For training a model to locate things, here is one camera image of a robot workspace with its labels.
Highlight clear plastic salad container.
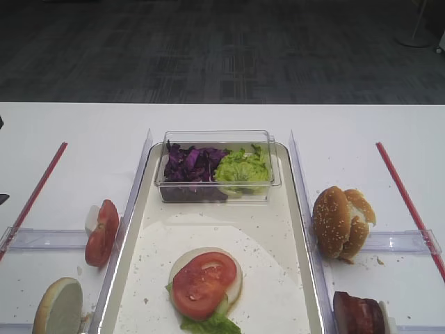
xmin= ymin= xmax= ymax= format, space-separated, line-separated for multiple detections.
xmin=154 ymin=130 xmax=281 ymax=202

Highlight lower left clear holder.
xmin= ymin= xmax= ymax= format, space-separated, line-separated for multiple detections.
xmin=0 ymin=323 xmax=33 ymax=334

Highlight green lettuce in container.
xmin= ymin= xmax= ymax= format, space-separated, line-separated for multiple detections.
xmin=214 ymin=144 xmax=270 ymax=198

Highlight lower right clear holder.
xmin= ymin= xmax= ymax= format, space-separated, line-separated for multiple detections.
xmin=390 ymin=325 xmax=445 ymax=334

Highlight upper left clear holder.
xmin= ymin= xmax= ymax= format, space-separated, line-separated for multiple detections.
xmin=1 ymin=227 xmax=88 ymax=252

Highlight standing tomato slice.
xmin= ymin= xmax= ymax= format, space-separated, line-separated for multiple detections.
xmin=85 ymin=199 xmax=120 ymax=267

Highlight bottom bun on tray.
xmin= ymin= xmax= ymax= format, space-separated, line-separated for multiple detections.
xmin=167 ymin=247 xmax=243 ymax=313

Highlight sesame bun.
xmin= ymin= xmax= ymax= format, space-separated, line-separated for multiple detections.
xmin=339 ymin=189 xmax=376 ymax=264
xmin=312 ymin=186 xmax=351 ymax=258

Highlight right red strip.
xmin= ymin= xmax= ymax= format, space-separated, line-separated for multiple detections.
xmin=375 ymin=142 xmax=445 ymax=280

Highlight white tomato support block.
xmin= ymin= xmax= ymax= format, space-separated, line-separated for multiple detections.
xmin=85 ymin=205 xmax=100 ymax=236

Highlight bun half standing left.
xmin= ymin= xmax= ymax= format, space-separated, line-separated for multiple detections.
xmin=32 ymin=277 xmax=83 ymax=334

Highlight left red strip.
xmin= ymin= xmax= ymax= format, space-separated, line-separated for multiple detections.
xmin=0 ymin=142 xmax=68 ymax=260

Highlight white patty support block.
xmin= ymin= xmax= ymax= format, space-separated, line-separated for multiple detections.
xmin=378 ymin=301 xmax=398 ymax=334

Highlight clear holder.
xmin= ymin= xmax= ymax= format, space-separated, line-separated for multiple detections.
xmin=0 ymin=323 xmax=33 ymax=334
xmin=390 ymin=325 xmax=445 ymax=334
xmin=1 ymin=227 xmax=88 ymax=252
xmin=361 ymin=230 xmax=442 ymax=255

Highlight red strip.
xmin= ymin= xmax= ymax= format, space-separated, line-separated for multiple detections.
xmin=375 ymin=142 xmax=445 ymax=280
xmin=0 ymin=142 xmax=68 ymax=260

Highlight black object at edge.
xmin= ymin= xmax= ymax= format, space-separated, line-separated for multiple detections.
xmin=0 ymin=193 xmax=10 ymax=205

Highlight left clear divider rail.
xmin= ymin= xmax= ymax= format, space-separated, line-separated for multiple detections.
xmin=88 ymin=132 xmax=152 ymax=333

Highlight rear sesame bun top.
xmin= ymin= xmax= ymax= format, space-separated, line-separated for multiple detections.
xmin=339 ymin=189 xmax=376 ymax=264

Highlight white floor stand base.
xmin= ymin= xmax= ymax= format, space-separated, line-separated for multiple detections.
xmin=394 ymin=0 xmax=432 ymax=49

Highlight tomato slice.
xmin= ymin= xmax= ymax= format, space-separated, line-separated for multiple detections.
xmin=85 ymin=199 xmax=120 ymax=267
xmin=172 ymin=252 xmax=238 ymax=321

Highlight lettuce leaf on bun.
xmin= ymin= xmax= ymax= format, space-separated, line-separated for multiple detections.
xmin=165 ymin=282 xmax=242 ymax=333

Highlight purple cabbage pieces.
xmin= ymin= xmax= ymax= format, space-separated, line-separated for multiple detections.
xmin=160 ymin=143 xmax=229 ymax=202

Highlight upper right clear holder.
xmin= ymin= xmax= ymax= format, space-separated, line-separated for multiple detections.
xmin=361 ymin=230 xmax=442 ymax=255

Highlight front sesame bun top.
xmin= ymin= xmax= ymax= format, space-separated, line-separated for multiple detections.
xmin=312 ymin=186 xmax=351 ymax=258

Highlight metal serving tray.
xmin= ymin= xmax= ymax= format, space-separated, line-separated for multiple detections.
xmin=100 ymin=144 xmax=322 ymax=333

